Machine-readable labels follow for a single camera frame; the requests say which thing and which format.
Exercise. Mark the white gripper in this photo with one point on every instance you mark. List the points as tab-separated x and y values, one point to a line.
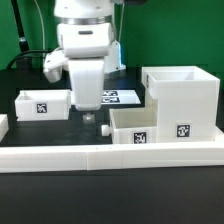
85	47

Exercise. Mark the white front drawer box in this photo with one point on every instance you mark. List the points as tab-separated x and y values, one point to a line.
131	126

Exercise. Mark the white drawer box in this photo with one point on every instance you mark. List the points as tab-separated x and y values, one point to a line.
131	126
34	105

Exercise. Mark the white drawer cabinet frame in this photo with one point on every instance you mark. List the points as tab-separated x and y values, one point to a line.
184	100

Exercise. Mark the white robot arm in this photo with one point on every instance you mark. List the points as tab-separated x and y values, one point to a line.
83	12

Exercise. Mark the white fiducial marker sheet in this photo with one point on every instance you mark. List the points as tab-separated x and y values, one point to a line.
120	97

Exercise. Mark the black pole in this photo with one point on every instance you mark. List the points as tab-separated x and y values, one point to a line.
24	62

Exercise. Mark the white U-shaped boundary wall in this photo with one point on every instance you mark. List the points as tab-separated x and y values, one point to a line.
115	156

